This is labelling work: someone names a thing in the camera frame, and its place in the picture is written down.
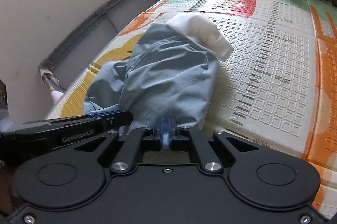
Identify colourful foam play mat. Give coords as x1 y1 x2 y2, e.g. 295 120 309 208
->
43 0 337 219

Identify light blue shirt white collar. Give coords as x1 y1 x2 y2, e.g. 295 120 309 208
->
83 13 234 129

